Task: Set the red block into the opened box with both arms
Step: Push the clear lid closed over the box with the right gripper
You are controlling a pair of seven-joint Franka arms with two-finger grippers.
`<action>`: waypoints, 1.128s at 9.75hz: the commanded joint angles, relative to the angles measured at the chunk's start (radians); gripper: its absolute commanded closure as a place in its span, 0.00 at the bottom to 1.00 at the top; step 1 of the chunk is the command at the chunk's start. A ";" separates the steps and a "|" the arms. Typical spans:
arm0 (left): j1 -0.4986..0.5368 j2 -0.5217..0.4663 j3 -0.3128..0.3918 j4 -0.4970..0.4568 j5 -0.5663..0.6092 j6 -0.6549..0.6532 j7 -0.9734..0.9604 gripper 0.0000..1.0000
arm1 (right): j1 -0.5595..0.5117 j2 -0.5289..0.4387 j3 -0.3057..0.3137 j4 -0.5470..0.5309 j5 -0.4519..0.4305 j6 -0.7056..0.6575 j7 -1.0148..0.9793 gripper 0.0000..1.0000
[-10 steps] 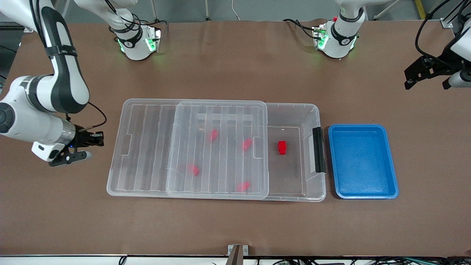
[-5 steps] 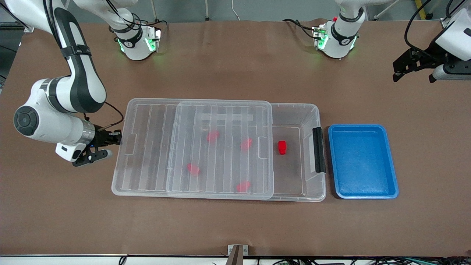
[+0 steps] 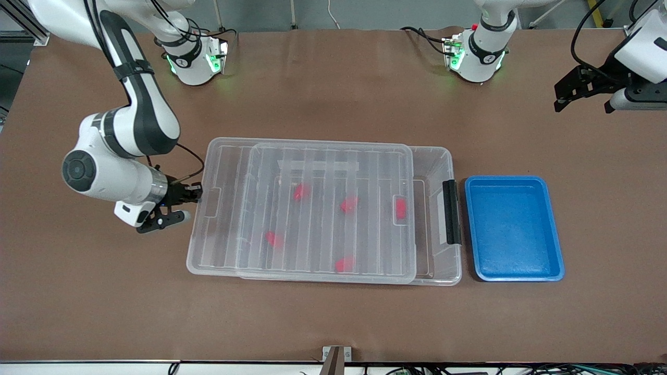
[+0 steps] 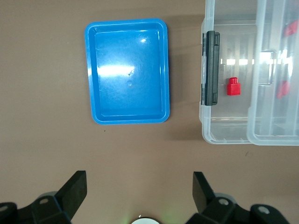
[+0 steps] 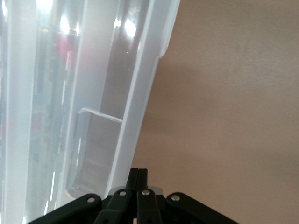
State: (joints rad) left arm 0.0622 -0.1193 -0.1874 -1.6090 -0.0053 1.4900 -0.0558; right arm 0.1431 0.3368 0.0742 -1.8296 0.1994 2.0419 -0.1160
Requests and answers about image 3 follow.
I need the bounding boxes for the clear plastic storage box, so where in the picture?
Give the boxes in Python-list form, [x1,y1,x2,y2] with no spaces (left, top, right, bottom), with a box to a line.
[237,145,463,286]

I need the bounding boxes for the clear plastic box lid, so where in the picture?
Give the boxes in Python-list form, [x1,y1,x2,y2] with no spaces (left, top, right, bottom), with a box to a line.
[187,137,417,285]

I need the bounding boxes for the blue plastic tray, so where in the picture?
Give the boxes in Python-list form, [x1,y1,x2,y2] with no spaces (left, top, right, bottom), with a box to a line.
[464,176,565,282]

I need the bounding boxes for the black left base cable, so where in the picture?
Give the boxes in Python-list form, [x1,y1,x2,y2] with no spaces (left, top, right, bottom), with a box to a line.
[400,26,450,56]

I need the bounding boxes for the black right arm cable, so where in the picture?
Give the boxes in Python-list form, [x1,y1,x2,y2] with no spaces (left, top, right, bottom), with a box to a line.
[83,0,205,184]

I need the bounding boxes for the black base cable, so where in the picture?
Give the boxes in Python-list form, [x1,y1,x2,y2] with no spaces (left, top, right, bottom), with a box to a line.
[400,26,450,56]
[151,0,238,43]

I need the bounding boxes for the metal table edge bracket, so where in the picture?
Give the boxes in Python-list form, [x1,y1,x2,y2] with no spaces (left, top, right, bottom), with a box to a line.
[322,346,352,375]

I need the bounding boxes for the aluminium frame profile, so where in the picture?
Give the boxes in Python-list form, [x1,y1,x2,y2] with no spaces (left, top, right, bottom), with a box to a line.
[0,0,50,46]

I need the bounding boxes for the black right base cable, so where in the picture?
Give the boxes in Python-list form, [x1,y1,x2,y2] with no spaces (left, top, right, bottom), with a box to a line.
[151,0,238,43]

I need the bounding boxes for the black box handle latch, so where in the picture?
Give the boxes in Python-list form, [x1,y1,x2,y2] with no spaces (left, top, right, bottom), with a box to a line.
[442,180,462,246]

